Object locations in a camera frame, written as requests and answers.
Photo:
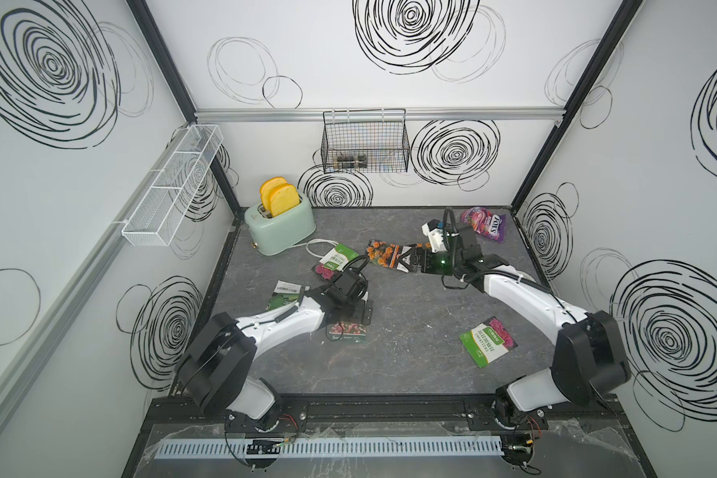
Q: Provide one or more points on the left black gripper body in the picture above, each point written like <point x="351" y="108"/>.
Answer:
<point x="354" y="312"/>

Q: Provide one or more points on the white slotted cable duct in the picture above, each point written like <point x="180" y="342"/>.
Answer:
<point x="333" y="447"/>

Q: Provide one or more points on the yellow toast slice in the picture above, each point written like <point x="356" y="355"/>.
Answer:
<point x="268" y="187"/>
<point x="283" y="198"/>

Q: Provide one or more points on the dark object in basket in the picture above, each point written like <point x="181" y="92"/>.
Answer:
<point x="344" y="162"/>

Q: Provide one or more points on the yellow toast slice front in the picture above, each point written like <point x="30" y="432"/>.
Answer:
<point x="283" y="198"/>

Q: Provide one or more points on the mint green toaster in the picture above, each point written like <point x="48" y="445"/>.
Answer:
<point x="273" y="235"/>

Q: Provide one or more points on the pink flower field seed packet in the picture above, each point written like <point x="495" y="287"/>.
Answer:
<point x="346" y="332"/>

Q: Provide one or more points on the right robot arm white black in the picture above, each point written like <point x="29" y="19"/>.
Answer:
<point x="589" y="356"/>

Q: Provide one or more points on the yellow toast slice back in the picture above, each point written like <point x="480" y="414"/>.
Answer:
<point x="268" y="187"/>

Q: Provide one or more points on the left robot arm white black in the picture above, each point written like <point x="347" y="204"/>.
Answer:
<point x="215" y="368"/>

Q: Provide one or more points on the black wire wall basket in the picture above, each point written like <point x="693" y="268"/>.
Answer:
<point x="381" y="135"/>

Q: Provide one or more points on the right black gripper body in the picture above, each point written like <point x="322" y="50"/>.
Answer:
<point x="441" y="262"/>

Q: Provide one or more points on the white wire wall shelf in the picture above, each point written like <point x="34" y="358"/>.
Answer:
<point x="188" y="158"/>

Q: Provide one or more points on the green leafy seed packet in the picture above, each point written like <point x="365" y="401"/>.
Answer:
<point x="285" y="293"/>

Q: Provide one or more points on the orange marigold seed packet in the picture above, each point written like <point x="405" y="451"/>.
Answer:
<point x="384" y="254"/>

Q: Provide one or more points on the purple candy bag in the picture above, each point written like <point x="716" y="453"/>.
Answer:
<point x="485" y="223"/>

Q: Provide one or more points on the green white impatiens seed packet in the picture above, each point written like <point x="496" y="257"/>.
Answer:
<point x="334" y="261"/>

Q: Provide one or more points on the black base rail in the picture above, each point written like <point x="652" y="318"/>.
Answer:
<point x="300" y="412"/>

